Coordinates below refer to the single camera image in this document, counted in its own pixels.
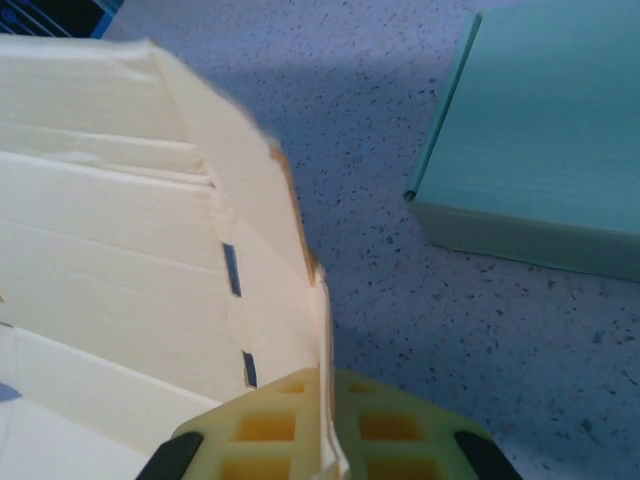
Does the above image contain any green paper box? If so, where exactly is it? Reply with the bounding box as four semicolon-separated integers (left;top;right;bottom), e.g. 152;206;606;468
403;9;640;285

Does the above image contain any yellow paper box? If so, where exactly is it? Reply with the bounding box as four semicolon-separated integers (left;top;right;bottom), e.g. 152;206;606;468
0;37;351;480

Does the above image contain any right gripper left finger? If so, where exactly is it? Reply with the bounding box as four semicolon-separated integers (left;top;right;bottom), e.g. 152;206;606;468
138;367;322;480

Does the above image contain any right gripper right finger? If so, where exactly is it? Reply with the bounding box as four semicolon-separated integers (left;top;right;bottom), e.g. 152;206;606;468
333;368;525;480

